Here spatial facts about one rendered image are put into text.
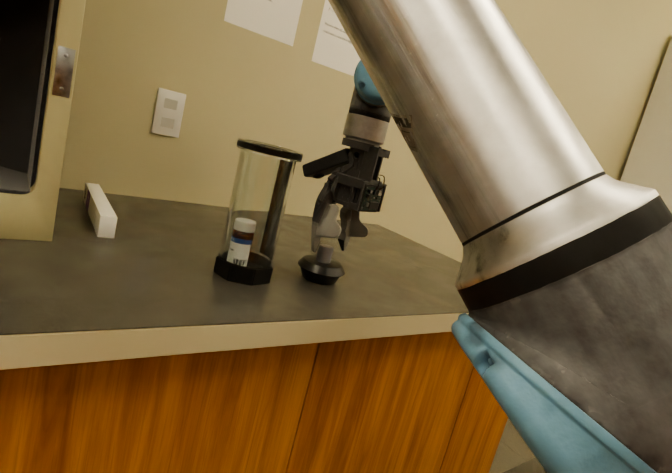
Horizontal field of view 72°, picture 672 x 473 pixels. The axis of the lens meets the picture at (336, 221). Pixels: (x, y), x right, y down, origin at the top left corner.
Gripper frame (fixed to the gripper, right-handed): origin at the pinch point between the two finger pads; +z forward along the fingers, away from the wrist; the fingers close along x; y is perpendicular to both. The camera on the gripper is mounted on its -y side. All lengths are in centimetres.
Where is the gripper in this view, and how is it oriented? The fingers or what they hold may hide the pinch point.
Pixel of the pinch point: (327, 244)
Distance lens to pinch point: 86.7
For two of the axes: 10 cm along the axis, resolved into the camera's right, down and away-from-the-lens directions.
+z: -2.4, 9.5, 1.8
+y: 7.4, 3.0, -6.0
